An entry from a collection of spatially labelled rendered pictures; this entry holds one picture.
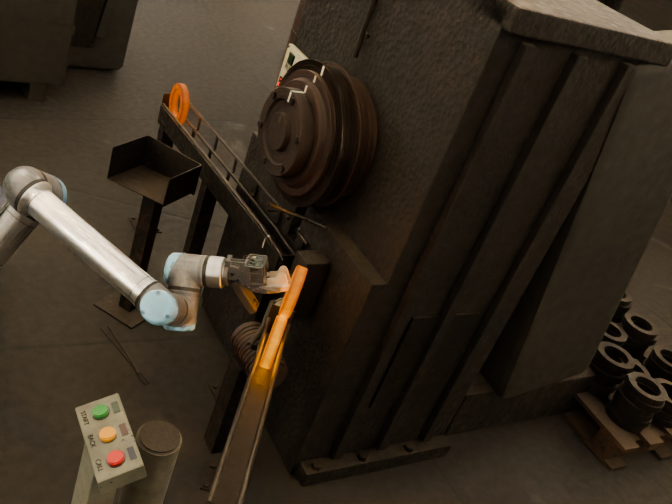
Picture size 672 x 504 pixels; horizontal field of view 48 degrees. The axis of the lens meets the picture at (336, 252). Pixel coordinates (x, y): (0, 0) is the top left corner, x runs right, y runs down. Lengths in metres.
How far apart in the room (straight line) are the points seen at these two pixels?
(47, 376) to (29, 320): 0.31
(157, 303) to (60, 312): 1.24
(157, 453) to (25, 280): 1.48
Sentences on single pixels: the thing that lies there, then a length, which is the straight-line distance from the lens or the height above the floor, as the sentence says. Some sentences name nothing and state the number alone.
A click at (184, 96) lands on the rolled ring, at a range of 3.45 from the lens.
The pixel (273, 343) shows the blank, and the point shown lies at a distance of 2.10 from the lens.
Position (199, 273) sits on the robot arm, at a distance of 2.15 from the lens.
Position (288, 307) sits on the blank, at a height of 0.84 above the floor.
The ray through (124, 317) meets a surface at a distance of 3.24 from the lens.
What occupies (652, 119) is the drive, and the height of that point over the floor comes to 1.52.
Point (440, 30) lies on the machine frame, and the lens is 2.20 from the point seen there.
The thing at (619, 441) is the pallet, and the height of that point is 0.14.
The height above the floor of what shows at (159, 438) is 0.52.
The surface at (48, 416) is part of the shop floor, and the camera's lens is 2.82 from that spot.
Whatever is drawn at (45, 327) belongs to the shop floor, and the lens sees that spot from 3.15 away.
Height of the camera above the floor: 2.05
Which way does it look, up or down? 30 degrees down
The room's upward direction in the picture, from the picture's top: 22 degrees clockwise
